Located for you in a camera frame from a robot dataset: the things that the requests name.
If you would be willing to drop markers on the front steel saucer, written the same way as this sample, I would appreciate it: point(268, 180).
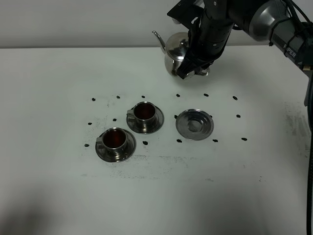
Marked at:
point(128, 151)

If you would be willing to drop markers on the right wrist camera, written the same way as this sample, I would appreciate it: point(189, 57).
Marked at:
point(185, 11)

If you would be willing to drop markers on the rear steel saucer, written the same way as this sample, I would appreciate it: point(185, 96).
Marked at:
point(156, 124)

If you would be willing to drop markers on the steel teacup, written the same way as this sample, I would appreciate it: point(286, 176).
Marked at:
point(111, 143)
point(142, 116)

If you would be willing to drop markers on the front steel teacup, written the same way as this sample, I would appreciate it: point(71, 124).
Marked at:
point(111, 143)

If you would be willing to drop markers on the teapot steel saucer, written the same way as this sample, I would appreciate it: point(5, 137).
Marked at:
point(194, 124)

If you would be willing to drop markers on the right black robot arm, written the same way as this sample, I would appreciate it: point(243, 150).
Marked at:
point(275, 21)

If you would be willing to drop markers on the stainless steel teapot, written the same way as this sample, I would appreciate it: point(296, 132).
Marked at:
point(174, 50)

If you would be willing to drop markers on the rear steel teacup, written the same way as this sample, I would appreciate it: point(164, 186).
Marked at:
point(142, 116)

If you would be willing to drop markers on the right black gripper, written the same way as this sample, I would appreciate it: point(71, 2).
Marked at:
point(208, 37)

